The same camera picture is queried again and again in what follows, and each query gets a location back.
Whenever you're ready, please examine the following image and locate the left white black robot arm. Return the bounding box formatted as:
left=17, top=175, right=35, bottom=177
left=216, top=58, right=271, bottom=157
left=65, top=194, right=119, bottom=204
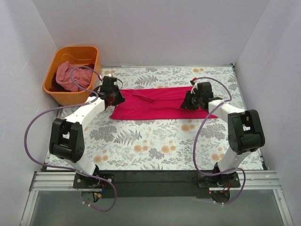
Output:
left=49, top=74, right=126, bottom=188

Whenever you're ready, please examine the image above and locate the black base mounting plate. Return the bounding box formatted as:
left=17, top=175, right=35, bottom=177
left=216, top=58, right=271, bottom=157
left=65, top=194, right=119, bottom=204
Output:
left=73, top=170, right=241, bottom=198

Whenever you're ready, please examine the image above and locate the light pink shirt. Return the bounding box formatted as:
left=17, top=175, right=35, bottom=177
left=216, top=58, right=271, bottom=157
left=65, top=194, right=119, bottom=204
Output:
left=55, top=61, right=93, bottom=92

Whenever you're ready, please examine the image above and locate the aluminium frame rail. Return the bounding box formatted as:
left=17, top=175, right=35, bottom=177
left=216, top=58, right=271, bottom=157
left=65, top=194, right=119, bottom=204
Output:
left=20, top=169, right=293, bottom=226

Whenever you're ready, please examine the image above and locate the magenta t shirt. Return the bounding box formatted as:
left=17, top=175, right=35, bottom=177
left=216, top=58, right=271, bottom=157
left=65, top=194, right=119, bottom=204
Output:
left=110, top=87, right=208, bottom=121

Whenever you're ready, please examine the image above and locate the orange plastic laundry basket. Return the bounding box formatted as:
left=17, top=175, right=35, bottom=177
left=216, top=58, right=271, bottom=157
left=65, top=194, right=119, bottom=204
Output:
left=43, top=46, right=101, bottom=106

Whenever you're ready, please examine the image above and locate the floral patterned table mat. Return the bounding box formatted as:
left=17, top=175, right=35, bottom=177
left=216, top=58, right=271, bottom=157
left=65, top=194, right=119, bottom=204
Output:
left=47, top=66, right=263, bottom=170

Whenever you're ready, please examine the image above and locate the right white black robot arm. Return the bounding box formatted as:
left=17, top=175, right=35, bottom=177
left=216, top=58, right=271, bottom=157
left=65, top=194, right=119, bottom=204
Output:
left=181, top=78, right=265, bottom=187

